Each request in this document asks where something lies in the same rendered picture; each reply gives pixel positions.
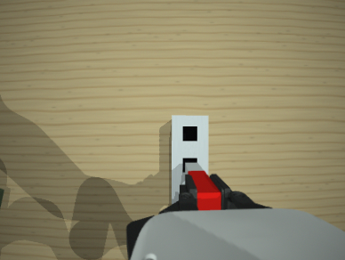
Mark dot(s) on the red square pin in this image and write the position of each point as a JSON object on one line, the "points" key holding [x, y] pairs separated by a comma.
{"points": [[208, 195]]}

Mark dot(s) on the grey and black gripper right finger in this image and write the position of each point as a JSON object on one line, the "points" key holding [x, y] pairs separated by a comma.
{"points": [[233, 199]]}

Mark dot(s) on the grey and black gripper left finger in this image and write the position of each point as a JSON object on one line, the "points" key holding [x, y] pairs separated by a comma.
{"points": [[187, 201]]}

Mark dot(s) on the light grey block with square holes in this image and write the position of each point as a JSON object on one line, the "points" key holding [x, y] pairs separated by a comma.
{"points": [[189, 145]]}

